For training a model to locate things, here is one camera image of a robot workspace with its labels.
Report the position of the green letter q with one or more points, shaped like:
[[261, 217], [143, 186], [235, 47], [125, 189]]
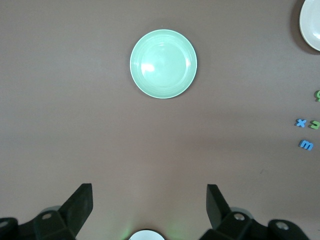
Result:
[[318, 96]]

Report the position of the blue letter m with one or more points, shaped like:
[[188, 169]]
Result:
[[306, 145]]

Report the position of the brown table cover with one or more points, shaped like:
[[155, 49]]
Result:
[[75, 100]]

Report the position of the green letter u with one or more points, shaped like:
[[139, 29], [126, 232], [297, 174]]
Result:
[[315, 125]]

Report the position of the beige plate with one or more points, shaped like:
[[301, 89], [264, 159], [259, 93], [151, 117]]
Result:
[[312, 22]]

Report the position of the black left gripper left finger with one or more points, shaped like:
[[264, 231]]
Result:
[[80, 205]]

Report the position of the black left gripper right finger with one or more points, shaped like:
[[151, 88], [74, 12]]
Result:
[[216, 207]]

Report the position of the green plate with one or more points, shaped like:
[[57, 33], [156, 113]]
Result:
[[163, 63]]

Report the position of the blue letter x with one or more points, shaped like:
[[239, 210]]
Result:
[[301, 123]]

